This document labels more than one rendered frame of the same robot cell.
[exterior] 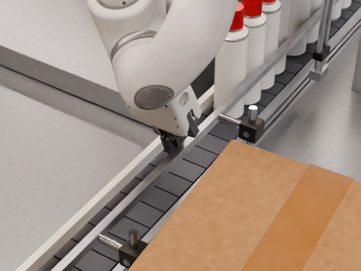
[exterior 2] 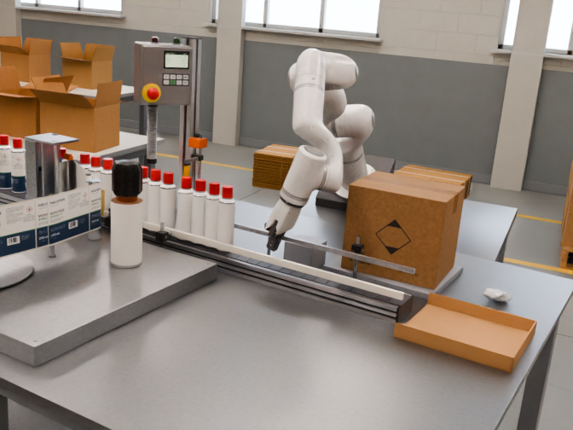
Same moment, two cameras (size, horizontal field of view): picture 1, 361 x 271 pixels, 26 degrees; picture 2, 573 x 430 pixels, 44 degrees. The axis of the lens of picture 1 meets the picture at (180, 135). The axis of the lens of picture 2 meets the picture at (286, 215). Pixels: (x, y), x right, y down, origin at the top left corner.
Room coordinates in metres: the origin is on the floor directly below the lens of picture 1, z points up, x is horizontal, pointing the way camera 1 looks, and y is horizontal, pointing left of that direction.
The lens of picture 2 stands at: (1.00, 2.00, 1.62)
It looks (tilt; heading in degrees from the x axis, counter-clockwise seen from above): 17 degrees down; 266
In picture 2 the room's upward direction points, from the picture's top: 4 degrees clockwise
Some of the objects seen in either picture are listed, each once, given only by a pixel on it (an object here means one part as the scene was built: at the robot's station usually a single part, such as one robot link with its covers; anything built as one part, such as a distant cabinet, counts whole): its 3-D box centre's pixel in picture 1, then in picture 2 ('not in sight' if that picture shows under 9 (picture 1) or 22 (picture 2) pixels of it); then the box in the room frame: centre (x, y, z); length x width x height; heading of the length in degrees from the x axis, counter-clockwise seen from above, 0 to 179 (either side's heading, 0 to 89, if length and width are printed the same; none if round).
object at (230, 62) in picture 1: (230, 62); (226, 218); (1.06, -0.08, 0.98); 0.05 x 0.05 x 0.20
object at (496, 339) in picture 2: not in sight; (466, 328); (0.41, 0.34, 0.85); 0.30 x 0.26 x 0.04; 147
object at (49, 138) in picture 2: not in sight; (52, 138); (1.65, -0.35, 1.14); 0.14 x 0.11 x 0.01; 147
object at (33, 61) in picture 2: not in sight; (23, 59); (3.08, -4.69, 0.97); 0.43 x 0.39 x 0.37; 62
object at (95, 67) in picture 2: not in sight; (84, 66); (2.49, -4.49, 0.97); 0.44 x 0.42 x 0.37; 61
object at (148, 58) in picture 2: not in sight; (163, 73); (1.29, -0.33, 1.38); 0.17 x 0.10 x 0.19; 22
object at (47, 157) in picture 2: not in sight; (54, 176); (1.65, -0.36, 1.01); 0.14 x 0.13 x 0.26; 147
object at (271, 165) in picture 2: not in sight; (294, 168); (0.55, -4.45, 0.16); 0.64 x 0.53 x 0.31; 159
